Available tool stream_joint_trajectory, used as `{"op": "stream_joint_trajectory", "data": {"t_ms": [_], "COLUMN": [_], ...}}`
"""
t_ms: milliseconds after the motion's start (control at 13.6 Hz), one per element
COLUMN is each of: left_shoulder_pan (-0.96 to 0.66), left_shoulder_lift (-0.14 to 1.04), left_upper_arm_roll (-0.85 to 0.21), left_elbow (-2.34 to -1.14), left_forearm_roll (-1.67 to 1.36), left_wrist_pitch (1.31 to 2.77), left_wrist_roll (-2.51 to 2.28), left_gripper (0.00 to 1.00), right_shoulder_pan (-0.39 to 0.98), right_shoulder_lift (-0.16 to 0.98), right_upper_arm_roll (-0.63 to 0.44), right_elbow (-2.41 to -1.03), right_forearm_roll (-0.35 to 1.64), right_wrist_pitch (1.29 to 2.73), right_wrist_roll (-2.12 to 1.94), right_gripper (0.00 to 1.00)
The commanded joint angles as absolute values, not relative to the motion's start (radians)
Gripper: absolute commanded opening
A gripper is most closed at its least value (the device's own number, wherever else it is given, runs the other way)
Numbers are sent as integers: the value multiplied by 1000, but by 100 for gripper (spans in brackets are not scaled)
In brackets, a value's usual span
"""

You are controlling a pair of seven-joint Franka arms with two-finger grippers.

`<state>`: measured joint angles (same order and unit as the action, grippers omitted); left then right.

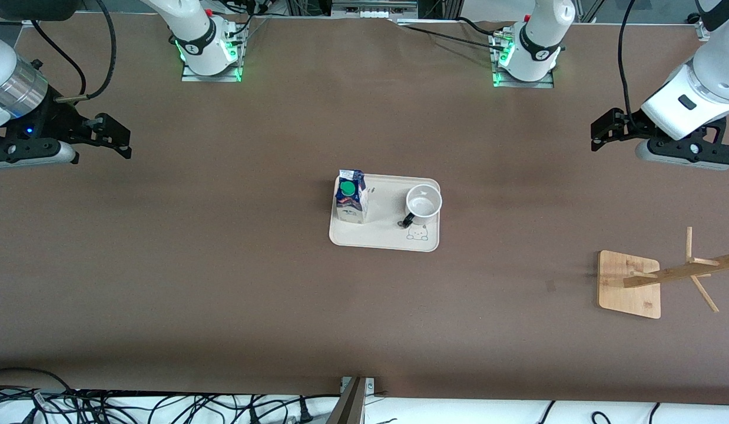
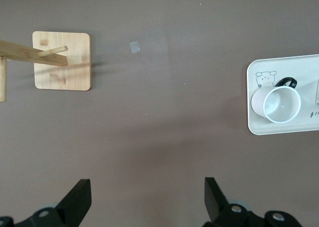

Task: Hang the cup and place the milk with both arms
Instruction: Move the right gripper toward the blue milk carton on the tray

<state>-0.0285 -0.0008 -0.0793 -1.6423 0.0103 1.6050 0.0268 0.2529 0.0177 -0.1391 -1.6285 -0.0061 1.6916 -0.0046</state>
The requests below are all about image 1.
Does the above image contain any white cup black handle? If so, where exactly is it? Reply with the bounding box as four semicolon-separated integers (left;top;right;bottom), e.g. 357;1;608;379
397;184;443;229

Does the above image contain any blue milk carton green cap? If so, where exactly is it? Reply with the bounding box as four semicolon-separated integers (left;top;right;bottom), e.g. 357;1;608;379
334;169;370;224

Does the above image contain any wooden cup rack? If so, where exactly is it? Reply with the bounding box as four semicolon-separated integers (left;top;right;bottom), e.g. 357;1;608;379
597;227;729;320

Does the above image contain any cream rabbit print tray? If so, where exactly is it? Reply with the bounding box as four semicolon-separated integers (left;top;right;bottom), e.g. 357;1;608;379
329;173;441;253

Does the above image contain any grey metal box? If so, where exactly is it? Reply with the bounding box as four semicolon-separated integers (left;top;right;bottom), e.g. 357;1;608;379
332;0;418;18

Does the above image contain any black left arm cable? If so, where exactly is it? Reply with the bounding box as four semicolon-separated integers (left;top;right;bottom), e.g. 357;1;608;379
618;0;643;131

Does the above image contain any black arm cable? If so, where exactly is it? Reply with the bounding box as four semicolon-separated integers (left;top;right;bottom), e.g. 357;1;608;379
87;0;118;100
30;19;87;98
618;0;643;131

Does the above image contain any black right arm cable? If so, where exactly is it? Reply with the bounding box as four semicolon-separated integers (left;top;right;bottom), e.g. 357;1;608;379
30;19;87;98
87;0;118;100

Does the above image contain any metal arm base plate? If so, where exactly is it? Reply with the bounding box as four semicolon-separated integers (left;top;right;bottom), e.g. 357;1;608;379
181;18;247;83
489;26;555;89

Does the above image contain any metal mount post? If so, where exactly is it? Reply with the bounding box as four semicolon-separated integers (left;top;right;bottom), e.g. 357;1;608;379
326;376;376;424

